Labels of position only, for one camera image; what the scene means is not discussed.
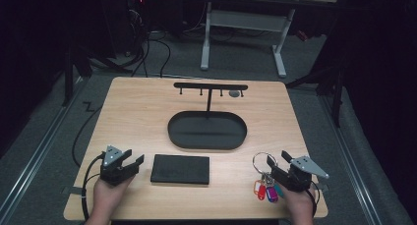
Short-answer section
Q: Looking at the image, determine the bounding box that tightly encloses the metal floor rail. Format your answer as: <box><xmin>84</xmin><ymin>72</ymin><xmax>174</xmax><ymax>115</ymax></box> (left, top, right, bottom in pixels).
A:
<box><xmin>0</xmin><ymin>77</ymin><xmax>90</xmax><ymax>220</ymax></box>
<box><xmin>319</xmin><ymin>94</ymin><xmax>384</xmax><ymax>225</ymax></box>

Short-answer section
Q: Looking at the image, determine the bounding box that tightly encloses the black floor cable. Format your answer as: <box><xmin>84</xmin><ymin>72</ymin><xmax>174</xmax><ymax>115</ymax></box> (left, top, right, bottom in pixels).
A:
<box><xmin>71</xmin><ymin>100</ymin><xmax>103</xmax><ymax>169</ymax></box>

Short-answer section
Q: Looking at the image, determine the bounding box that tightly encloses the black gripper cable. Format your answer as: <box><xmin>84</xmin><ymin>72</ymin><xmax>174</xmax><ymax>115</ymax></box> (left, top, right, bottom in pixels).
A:
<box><xmin>81</xmin><ymin>152</ymin><xmax>106</xmax><ymax>221</ymax></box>
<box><xmin>306</xmin><ymin>181</ymin><xmax>321</xmax><ymax>217</ymax></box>

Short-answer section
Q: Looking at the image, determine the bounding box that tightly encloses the black wallet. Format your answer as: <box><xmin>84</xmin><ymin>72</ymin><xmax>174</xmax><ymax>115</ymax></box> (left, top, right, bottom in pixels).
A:
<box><xmin>149</xmin><ymin>153</ymin><xmax>210</xmax><ymax>186</ymax></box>

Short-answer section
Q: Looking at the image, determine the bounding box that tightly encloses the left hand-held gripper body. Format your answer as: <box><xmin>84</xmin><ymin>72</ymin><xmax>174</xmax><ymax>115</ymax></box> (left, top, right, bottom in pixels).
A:
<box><xmin>99</xmin><ymin>144</ymin><xmax>140</xmax><ymax>187</ymax></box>

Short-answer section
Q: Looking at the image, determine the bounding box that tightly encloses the key ring with coloured tags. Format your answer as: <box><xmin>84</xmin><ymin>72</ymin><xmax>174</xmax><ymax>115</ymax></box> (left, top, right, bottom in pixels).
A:
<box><xmin>252</xmin><ymin>151</ymin><xmax>285</xmax><ymax>203</ymax></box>

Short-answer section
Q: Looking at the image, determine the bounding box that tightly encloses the black key holder stand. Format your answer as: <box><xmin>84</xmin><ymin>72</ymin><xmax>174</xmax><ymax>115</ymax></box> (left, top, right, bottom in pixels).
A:
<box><xmin>167</xmin><ymin>82</ymin><xmax>249</xmax><ymax>151</ymax></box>

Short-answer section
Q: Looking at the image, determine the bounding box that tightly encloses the white-framed desk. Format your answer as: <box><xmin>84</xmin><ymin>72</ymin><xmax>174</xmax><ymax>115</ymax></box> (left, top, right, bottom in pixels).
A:
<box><xmin>200</xmin><ymin>0</ymin><xmax>338</xmax><ymax>80</ymax></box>

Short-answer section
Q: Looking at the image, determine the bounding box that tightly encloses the person's right hand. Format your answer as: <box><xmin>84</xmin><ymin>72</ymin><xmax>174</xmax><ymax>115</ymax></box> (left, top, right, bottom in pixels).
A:
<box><xmin>279</xmin><ymin>181</ymin><xmax>317</xmax><ymax>220</ymax></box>

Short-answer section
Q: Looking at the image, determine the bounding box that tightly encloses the black metal stand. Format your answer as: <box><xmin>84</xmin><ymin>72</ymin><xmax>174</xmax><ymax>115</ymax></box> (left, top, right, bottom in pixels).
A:
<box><xmin>285</xmin><ymin>62</ymin><xmax>346</xmax><ymax>129</ymax></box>
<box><xmin>61</xmin><ymin>44</ymin><xmax>133</xmax><ymax>107</ymax></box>

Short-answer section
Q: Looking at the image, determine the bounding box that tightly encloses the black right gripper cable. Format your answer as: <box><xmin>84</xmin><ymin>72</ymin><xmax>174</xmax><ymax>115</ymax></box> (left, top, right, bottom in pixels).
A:
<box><xmin>306</xmin><ymin>181</ymin><xmax>321</xmax><ymax>217</ymax></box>

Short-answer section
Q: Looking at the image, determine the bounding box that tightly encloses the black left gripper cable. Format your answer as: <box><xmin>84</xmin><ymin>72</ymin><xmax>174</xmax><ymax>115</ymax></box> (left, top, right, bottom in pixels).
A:
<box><xmin>81</xmin><ymin>152</ymin><xmax>106</xmax><ymax>221</ymax></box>

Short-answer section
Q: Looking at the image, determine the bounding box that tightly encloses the grey tape strip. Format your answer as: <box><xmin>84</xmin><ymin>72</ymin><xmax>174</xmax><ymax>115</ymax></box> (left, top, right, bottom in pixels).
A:
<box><xmin>61</xmin><ymin>186</ymin><xmax>87</xmax><ymax>197</ymax></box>

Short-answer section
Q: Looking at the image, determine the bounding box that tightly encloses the bundle of black floor cables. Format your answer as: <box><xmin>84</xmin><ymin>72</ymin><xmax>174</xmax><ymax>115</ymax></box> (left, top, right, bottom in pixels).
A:
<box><xmin>126</xmin><ymin>8</ymin><xmax>172</xmax><ymax>79</ymax></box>

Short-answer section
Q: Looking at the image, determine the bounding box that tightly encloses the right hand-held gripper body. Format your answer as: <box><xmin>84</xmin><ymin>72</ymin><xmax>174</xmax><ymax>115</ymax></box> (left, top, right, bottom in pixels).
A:
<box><xmin>270</xmin><ymin>155</ymin><xmax>330</xmax><ymax>194</ymax></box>

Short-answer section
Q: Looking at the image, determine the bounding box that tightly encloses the person's left hand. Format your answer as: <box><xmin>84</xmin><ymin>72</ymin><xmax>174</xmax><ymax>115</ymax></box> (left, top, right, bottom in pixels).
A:
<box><xmin>92</xmin><ymin>175</ymin><xmax>136</xmax><ymax>219</ymax></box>

